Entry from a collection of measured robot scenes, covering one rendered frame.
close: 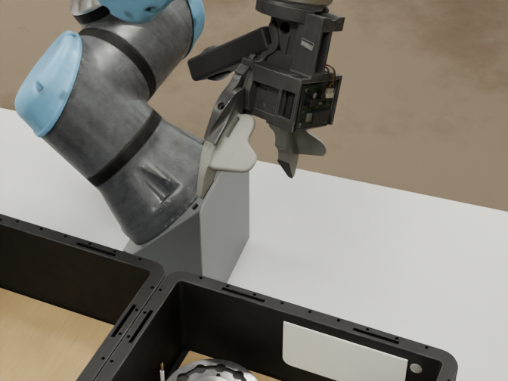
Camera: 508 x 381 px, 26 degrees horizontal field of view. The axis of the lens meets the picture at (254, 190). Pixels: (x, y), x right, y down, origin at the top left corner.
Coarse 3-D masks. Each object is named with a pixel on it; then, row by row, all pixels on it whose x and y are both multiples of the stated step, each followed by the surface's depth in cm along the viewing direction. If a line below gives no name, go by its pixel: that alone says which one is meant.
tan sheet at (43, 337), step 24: (0, 288) 122; (0, 312) 119; (24, 312) 119; (48, 312) 119; (72, 312) 119; (0, 336) 117; (24, 336) 117; (48, 336) 117; (72, 336) 117; (96, 336) 117; (0, 360) 114; (24, 360) 114; (48, 360) 114; (72, 360) 114
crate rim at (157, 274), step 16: (0, 224) 115; (16, 224) 115; (32, 224) 115; (48, 240) 114; (64, 240) 113; (80, 240) 113; (96, 256) 112; (112, 256) 112; (128, 256) 112; (144, 272) 111; (160, 272) 110; (144, 288) 108; (144, 304) 107; (128, 320) 105; (112, 336) 104; (96, 352) 102; (112, 352) 102; (96, 368) 100
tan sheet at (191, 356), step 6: (192, 354) 115; (198, 354) 115; (186, 360) 114; (192, 360) 114; (198, 360) 114; (180, 366) 114; (252, 372) 113; (258, 378) 112; (264, 378) 112; (270, 378) 112
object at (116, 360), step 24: (168, 288) 108; (216, 288) 108; (240, 288) 108; (144, 312) 106; (288, 312) 106; (312, 312) 106; (360, 336) 104; (384, 336) 103; (120, 360) 101; (432, 360) 102
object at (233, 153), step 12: (240, 120) 108; (252, 120) 107; (228, 132) 108; (240, 132) 107; (204, 144) 107; (228, 144) 107; (240, 144) 107; (204, 156) 107; (216, 156) 107; (228, 156) 107; (240, 156) 106; (252, 156) 105; (204, 168) 107; (216, 168) 107; (228, 168) 106; (240, 168) 106; (204, 180) 107; (204, 192) 108
